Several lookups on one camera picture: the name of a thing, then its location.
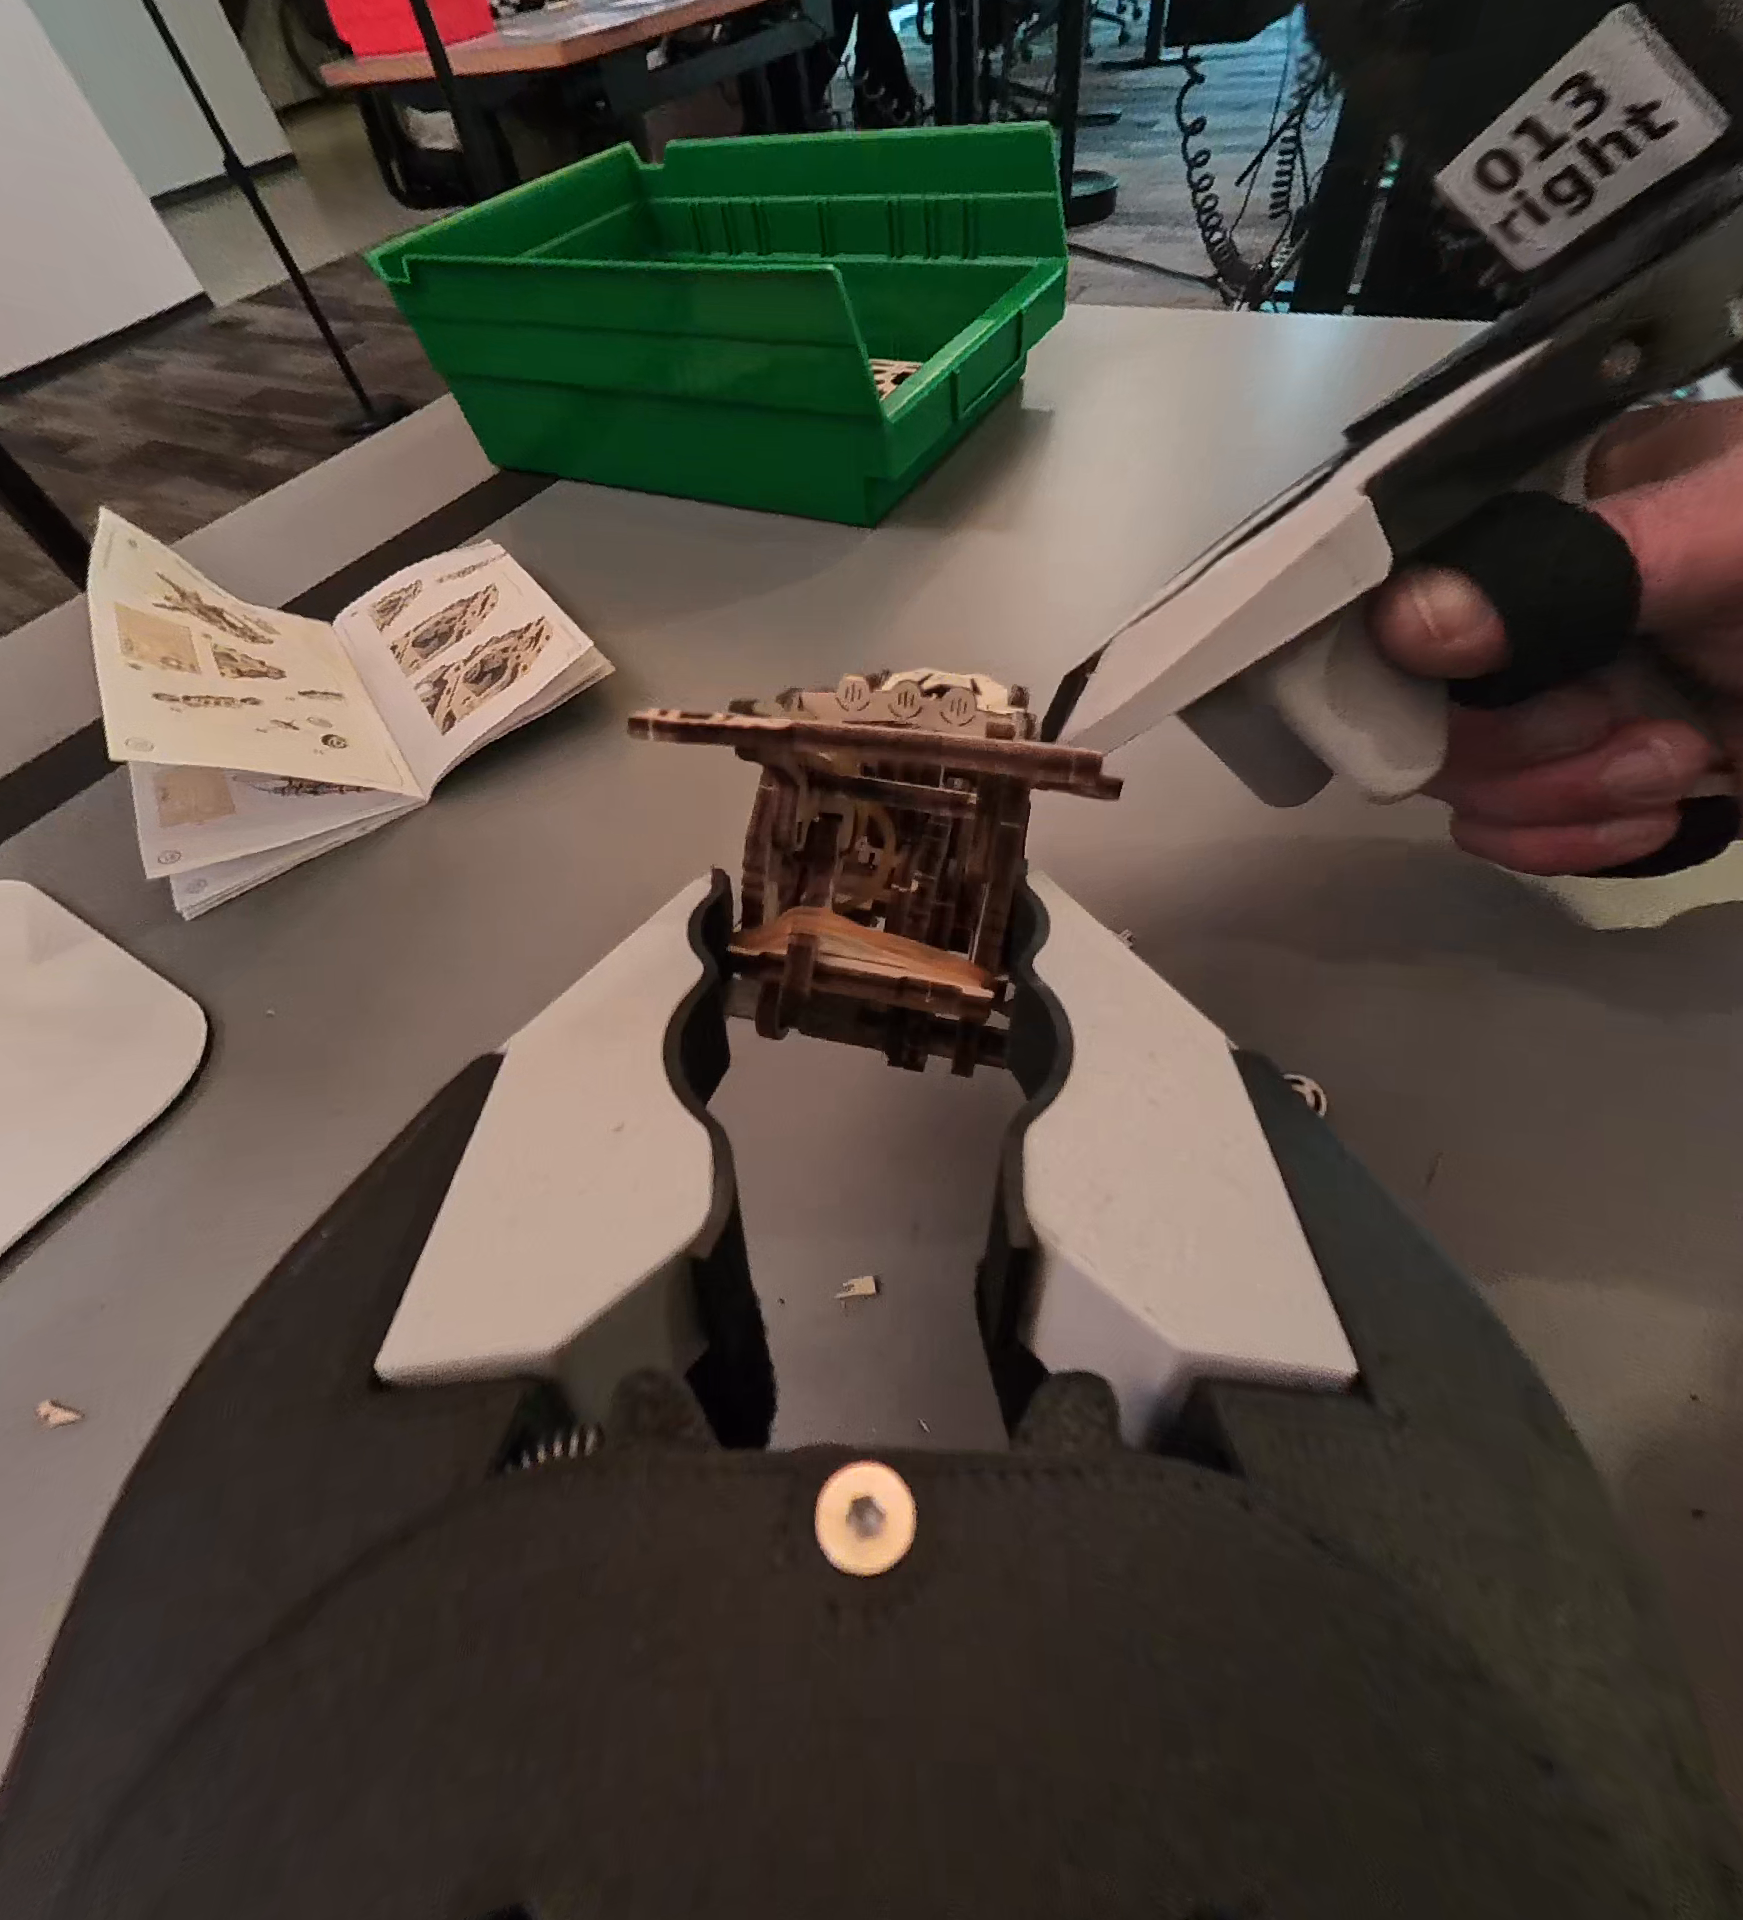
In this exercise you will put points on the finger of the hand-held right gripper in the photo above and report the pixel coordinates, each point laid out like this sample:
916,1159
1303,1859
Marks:
1261,613

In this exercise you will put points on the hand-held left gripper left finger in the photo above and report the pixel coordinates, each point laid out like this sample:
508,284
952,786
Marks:
556,1170

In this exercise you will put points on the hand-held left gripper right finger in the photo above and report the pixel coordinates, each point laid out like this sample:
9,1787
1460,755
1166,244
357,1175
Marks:
1186,1185

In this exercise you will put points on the wooden mechanical model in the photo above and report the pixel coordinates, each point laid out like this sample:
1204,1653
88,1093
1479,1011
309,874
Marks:
873,841

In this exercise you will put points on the wooden parts sheet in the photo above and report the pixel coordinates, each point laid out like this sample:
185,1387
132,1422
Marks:
897,377

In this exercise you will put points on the black pole with round base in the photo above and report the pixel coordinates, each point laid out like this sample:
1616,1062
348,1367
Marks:
1088,192

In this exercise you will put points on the white tablet stand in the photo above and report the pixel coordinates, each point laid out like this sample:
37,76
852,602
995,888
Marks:
31,1080

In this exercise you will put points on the open instruction booklet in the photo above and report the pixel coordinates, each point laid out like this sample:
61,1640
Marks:
241,674

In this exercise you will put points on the green plastic bin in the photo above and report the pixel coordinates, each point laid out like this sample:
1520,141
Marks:
692,346

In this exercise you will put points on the brown-topped desk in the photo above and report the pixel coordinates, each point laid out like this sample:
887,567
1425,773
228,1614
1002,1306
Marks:
541,45

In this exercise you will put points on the black stand pole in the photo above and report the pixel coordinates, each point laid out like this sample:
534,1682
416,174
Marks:
265,209

